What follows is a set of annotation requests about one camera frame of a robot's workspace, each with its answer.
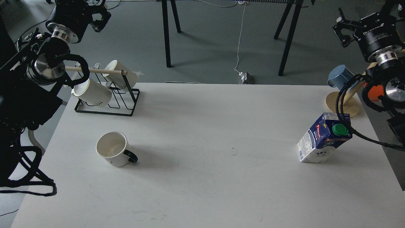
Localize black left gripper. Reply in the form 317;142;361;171
45;0;111;43

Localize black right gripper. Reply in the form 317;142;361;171
333;8;403;63

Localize blue and white milk carton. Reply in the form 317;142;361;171
297;113;352;163

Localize white mug with black handle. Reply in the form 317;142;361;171
96;132;138;167

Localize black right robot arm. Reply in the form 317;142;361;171
333;1;404;151

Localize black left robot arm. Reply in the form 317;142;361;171
0;0;111;197

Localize blue cup on tree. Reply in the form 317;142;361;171
327;64;354;90

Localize orange cup on tree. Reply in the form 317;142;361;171
368;84;384;102

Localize black table legs right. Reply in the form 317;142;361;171
274;0;304;77

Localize black table legs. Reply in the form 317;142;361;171
155;0;182;68
274;0;304;77

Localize white mug rear on rack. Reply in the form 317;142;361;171
103;60;138;91

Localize white mug on rack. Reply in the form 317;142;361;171
103;60;138;91
71;78;112;108

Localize black table legs left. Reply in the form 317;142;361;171
155;0;182;68

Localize white mug front on rack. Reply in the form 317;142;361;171
71;78;112;108

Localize wooden mug tree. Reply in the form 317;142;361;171
324;82;365;117

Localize grey power plug on floor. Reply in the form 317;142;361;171
239;72;254;84

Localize black wire mug rack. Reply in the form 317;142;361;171
72;63;143;116

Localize white cable on floor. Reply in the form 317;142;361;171
193;0;250;75

